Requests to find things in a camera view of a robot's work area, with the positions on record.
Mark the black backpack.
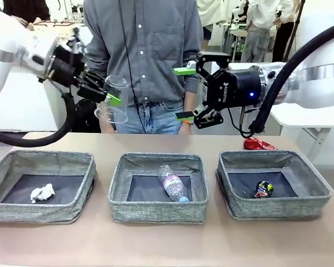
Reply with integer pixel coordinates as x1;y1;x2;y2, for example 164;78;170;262
72;98;102;134

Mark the clear plastic cup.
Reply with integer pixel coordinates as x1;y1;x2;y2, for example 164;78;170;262
94;75;129;124

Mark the person in white shirt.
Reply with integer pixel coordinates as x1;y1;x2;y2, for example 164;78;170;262
246;0;279;63

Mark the person's left hand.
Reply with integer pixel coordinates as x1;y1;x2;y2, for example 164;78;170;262
179;123;195;136

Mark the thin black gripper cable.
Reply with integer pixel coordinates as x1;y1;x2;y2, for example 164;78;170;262
228;107;253;139

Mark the red wrapper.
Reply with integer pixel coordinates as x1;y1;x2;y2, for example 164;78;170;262
243;136;278;151

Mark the black tripod pole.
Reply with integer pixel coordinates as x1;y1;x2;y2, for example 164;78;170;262
283;0;307;62

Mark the grey fabric basket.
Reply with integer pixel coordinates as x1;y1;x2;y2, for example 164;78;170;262
215;150;332;221
108;152;210;225
0;149;98;225

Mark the right arm black cable sleeve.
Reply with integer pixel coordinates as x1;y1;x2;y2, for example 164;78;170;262
249;21;334;137

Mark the person's left forearm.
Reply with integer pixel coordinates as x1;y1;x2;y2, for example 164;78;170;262
183;91;199;112

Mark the person in black clothes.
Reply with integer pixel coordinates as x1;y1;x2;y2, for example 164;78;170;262
2;0;51;27

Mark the person in black trousers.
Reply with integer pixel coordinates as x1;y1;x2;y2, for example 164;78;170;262
272;0;296;63

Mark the white tissue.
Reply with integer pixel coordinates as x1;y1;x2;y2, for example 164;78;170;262
30;182;57;203

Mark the left arm black cable sleeve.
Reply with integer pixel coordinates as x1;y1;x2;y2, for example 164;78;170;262
0;90;76;148

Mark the person in grey shirt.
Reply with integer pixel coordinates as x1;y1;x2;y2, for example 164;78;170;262
83;0;204;135

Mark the thin black cord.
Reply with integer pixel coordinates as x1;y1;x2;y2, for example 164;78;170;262
118;0;143;131

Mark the crushed black soda can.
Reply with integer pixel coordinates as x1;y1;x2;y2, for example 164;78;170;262
253;180;276;199

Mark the arm black cable sleeve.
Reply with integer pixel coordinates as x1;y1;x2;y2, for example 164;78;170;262
0;90;76;148
249;21;334;137

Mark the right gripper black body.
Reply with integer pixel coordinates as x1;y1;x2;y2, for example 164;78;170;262
203;66;264;110

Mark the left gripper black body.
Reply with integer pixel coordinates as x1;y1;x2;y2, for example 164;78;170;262
48;43;87;89

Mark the clear plastic water bottle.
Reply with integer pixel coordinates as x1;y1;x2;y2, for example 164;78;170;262
158;164;190;203

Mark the printed wooden crate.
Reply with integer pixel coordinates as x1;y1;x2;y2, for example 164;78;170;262
33;21;75;37

